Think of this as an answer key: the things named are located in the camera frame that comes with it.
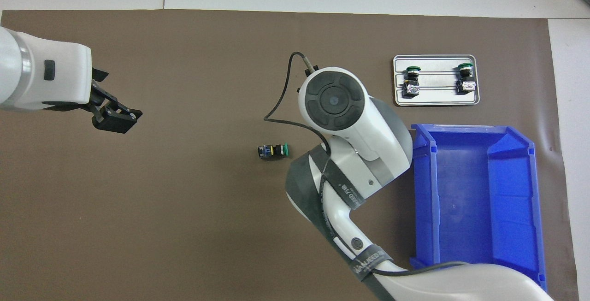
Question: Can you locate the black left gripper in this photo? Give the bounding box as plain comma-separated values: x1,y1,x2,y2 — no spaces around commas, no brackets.
88,67,143,135

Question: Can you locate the green push button switch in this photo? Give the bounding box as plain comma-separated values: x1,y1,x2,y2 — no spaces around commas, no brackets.
257,142,290,161
455,63,476,94
402,65,421,98

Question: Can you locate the brown table mat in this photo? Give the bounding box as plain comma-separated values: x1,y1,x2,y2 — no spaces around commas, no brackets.
0,10,579,301

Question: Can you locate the grey metal tray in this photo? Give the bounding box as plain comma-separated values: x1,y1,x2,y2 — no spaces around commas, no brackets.
393,54,480,107

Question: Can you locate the blue plastic storage bin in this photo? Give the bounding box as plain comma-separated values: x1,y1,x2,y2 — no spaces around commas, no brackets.
407,124,548,292

